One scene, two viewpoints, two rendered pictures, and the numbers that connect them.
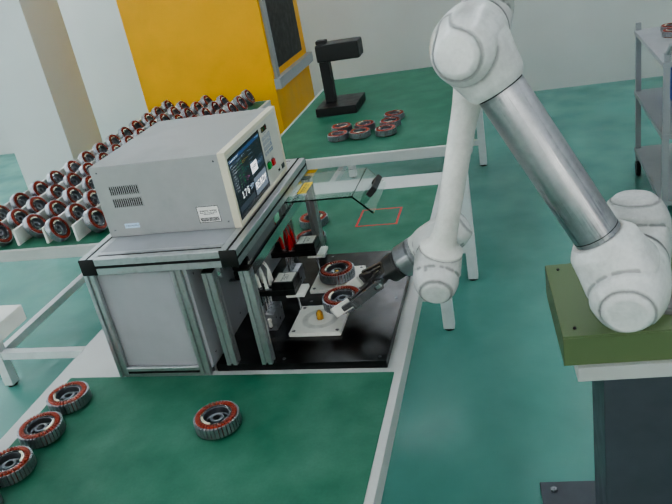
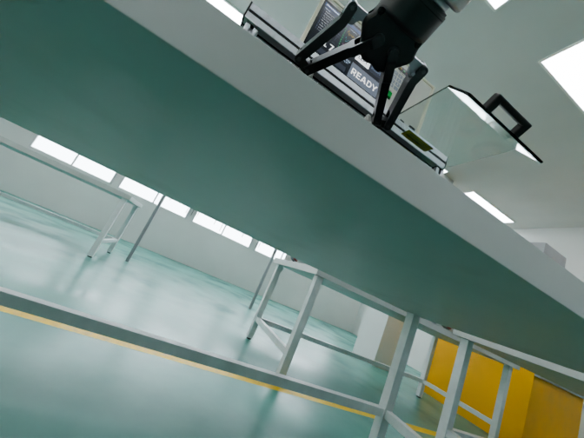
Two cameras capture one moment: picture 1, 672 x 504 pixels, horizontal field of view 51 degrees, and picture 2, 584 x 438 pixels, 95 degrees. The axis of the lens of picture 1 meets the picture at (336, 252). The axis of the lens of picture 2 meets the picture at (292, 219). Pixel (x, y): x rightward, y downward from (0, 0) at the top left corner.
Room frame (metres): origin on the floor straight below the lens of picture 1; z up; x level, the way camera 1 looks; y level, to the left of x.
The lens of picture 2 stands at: (1.52, -0.33, 0.58)
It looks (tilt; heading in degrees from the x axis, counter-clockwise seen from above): 13 degrees up; 54
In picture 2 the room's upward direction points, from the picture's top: 24 degrees clockwise
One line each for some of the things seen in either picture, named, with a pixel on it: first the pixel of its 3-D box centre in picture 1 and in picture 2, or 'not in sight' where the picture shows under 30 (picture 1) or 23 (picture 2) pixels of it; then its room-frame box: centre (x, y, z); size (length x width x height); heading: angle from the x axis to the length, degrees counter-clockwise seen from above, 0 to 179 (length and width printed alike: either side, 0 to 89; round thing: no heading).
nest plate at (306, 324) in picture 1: (320, 320); not in sight; (1.76, 0.08, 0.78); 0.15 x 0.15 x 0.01; 73
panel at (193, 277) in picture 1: (240, 261); not in sight; (1.95, 0.29, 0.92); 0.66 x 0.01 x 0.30; 163
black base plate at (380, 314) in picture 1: (326, 303); not in sight; (1.88, 0.06, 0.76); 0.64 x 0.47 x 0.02; 163
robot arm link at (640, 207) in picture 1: (634, 238); not in sight; (1.46, -0.69, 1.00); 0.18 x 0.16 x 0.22; 153
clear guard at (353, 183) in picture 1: (327, 193); (438, 145); (2.08, -0.01, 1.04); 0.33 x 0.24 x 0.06; 73
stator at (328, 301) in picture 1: (342, 299); not in sight; (1.74, 0.01, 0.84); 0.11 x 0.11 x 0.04
